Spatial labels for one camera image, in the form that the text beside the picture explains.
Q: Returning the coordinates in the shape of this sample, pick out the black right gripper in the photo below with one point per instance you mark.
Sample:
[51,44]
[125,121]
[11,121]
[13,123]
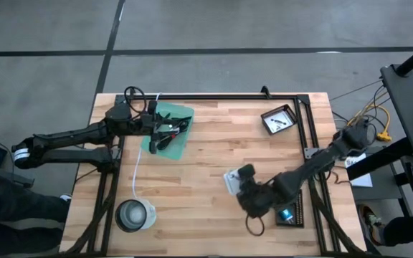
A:
[251,195]

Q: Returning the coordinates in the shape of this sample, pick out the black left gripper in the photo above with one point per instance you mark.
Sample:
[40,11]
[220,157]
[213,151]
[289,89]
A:
[152,127]

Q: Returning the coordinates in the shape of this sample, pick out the white printed booklet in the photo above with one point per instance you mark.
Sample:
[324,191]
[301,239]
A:
[278,121]
[231,182]

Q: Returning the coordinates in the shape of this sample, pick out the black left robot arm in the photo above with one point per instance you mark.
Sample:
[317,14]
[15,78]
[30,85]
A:
[70,138]

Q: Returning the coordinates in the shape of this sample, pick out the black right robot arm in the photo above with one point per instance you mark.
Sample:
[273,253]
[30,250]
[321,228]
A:
[317,163]

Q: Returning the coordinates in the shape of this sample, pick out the translucent green plastic bin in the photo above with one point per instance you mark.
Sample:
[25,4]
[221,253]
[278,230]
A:
[183,111]

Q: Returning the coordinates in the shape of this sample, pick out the black mesh square bin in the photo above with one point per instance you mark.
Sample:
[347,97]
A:
[264,117]

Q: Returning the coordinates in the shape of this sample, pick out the black mesh rectangular tray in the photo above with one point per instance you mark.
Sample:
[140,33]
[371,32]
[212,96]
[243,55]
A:
[298,215]

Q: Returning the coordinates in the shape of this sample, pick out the white round cup base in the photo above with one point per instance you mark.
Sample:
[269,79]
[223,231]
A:
[152,213]

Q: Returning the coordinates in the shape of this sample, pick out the round grey metal cup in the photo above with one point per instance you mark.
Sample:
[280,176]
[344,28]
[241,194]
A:
[132,215]

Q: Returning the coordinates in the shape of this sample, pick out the white paper sheet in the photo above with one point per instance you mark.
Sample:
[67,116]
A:
[362,181]

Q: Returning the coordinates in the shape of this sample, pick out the person's red white shoe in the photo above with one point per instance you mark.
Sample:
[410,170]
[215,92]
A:
[66,197]

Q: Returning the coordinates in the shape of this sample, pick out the person's dark patterned shoe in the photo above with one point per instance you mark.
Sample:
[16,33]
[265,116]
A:
[371,220]

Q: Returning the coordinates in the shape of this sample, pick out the black desk beam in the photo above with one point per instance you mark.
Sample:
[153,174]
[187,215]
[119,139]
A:
[378,159]

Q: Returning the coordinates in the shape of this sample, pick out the black floor stand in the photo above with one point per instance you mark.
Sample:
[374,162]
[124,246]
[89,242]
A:
[20,181]

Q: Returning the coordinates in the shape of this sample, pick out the person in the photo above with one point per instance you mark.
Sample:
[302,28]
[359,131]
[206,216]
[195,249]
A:
[407,231]
[13,215]

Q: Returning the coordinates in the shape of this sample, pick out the grey desk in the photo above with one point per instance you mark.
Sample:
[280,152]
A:
[411,107]

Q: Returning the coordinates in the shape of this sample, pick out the black aluminium table frame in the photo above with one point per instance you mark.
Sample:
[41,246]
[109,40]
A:
[210,96]

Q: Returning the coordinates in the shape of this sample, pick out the grey metal bracket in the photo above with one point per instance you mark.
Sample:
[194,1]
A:
[310,152]

